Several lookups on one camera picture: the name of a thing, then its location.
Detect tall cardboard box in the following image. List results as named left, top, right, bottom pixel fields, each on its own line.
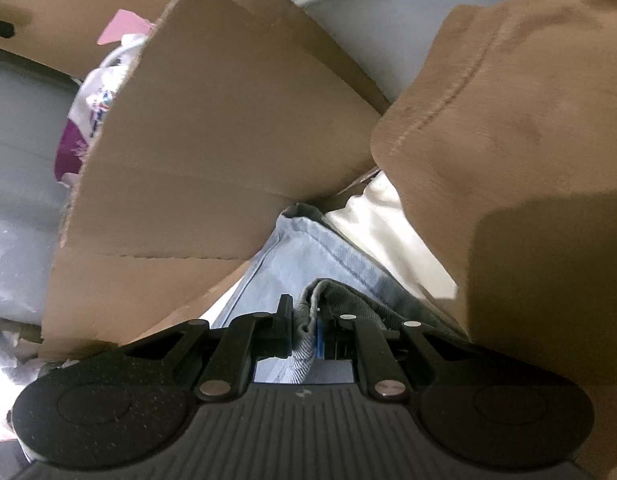
left=0, top=0, right=189, bottom=78

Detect brown cloth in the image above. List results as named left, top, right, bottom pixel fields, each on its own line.
left=371, top=0, right=617, bottom=480

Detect blue denim jeans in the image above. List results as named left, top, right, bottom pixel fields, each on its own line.
left=208, top=202, right=469, bottom=386

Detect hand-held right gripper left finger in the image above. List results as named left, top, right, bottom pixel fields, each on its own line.
left=123, top=294, right=295, bottom=402

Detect purple and white packet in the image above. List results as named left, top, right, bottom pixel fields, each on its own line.
left=53, top=35, right=149, bottom=186

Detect grey padded panel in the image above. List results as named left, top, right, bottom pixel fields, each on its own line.
left=0, top=55, right=84, bottom=321

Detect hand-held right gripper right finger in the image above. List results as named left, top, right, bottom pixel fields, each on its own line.
left=313, top=312, right=476, bottom=402

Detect brown cardboard sheet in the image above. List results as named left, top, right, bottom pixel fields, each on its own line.
left=38, top=0, right=394, bottom=361

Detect cream bear print bedsheet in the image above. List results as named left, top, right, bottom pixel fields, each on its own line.
left=325, top=170, right=459, bottom=306

